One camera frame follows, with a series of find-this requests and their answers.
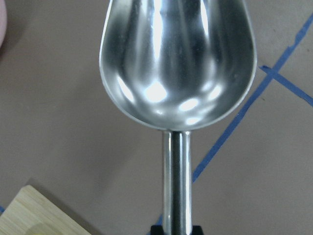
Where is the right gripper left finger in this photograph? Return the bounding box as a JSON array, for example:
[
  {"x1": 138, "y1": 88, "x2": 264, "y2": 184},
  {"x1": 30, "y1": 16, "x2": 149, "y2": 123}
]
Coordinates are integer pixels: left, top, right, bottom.
[{"x1": 150, "y1": 225, "x2": 163, "y2": 235}]

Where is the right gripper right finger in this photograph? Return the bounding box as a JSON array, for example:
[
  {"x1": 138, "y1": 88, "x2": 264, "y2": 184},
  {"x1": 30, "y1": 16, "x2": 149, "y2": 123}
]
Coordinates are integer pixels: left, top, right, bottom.
[{"x1": 191, "y1": 225, "x2": 204, "y2": 235}]

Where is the metal ice scoop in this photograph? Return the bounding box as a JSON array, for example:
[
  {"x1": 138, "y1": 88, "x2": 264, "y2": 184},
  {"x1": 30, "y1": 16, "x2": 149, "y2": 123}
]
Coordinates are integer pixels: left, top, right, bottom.
[{"x1": 99, "y1": 0, "x2": 257, "y2": 235}]

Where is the pink bowl of ice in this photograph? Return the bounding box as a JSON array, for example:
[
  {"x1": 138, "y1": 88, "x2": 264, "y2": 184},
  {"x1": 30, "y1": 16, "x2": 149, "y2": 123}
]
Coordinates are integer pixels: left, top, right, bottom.
[{"x1": 0, "y1": 0, "x2": 7, "y2": 46}]

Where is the wooden cutting board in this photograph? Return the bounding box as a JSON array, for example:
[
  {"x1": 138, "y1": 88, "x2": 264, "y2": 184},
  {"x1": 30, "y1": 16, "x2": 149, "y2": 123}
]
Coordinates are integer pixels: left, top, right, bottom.
[{"x1": 0, "y1": 185, "x2": 90, "y2": 235}]

